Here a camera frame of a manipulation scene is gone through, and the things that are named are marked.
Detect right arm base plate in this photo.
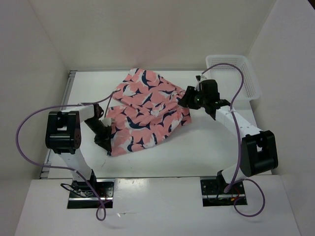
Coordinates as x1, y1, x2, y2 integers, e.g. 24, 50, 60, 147
200, 177, 248, 207

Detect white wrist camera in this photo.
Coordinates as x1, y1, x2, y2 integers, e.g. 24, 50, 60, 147
195, 75, 207, 91
101, 118, 112, 126

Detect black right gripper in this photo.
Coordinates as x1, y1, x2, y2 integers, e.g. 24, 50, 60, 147
177, 86, 208, 110

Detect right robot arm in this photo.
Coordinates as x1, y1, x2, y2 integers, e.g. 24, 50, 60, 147
178, 76, 279, 193

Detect pink shark print shorts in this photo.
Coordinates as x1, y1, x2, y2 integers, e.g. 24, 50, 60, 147
106, 68, 192, 157

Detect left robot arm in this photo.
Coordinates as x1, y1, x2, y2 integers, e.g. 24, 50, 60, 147
45, 104, 112, 197

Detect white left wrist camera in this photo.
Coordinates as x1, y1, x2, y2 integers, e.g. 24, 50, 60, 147
101, 118, 112, 126

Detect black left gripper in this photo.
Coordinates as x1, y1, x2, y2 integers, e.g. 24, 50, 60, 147
84, 118, 112, 152

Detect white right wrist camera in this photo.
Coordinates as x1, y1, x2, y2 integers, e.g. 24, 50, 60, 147
195, 75, 207, 91

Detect white plastic basket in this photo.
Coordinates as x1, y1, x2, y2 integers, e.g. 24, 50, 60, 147
205, 55, 261, 101

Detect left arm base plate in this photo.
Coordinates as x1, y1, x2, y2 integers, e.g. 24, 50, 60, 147
60, 178, 115, 209

